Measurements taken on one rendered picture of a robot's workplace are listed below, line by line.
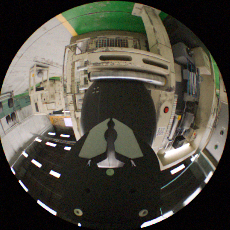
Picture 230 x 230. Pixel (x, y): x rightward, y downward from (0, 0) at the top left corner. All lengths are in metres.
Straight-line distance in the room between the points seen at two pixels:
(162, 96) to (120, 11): 1.02
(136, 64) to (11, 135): 11.39
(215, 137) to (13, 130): 11.92
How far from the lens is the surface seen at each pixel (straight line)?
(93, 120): 0.22
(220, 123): 0.66
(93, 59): 0.30
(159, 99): 0.47
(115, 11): 1.10
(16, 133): 11.48
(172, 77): 0.37
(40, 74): 2.58
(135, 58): 0.31
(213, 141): 0.68
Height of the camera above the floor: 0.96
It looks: 21 degrees up
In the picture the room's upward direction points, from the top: 180 degrees clockwise
